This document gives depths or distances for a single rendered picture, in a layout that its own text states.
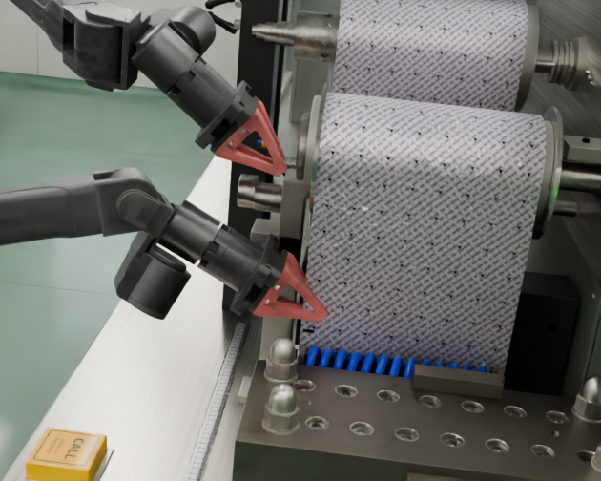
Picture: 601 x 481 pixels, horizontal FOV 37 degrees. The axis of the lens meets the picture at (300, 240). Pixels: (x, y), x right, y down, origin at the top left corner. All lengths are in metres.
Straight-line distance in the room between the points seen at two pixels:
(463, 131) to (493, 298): 0.19
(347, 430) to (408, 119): 0.33
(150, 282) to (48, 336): 2.27
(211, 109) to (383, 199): 0.21
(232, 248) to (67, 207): 0.18
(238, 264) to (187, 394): 0.27
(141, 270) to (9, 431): 1.80
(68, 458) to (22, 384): 1.95
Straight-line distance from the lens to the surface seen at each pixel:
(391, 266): 0.98
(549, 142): 0.98
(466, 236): 0.97
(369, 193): 0.95
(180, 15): 1.04
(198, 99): 0.97
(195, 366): 1.24
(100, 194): 0.94
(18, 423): 2.78
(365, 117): 0.95
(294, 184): 1.03
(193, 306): 1.40
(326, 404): 0.93
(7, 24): 7.07
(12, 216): 0.95
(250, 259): 0.97
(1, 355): 3.13
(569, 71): 1.24
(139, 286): 0.98
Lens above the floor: 1.52
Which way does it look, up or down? 21 degrees down
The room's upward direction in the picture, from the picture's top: 6 degrees clockwise
